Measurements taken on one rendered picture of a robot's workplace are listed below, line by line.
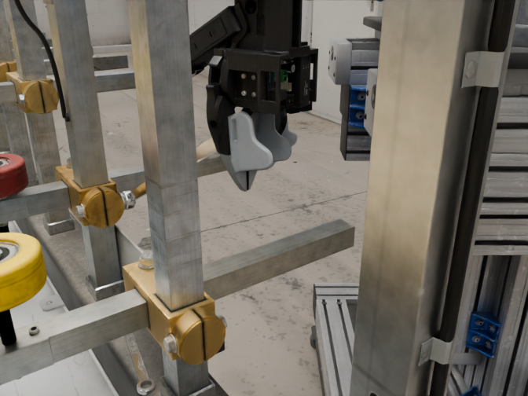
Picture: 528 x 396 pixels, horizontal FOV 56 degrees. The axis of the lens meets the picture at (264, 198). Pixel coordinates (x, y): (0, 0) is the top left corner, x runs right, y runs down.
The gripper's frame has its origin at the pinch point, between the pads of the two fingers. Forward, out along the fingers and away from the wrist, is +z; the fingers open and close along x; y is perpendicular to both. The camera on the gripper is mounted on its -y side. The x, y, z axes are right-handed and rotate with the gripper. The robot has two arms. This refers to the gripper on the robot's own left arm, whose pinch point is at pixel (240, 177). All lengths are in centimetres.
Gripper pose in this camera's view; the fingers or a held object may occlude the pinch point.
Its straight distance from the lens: 54.7
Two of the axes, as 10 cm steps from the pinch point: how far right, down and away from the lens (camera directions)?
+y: 8.3, 2.2, -5.2
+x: 5.6, -3.2, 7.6
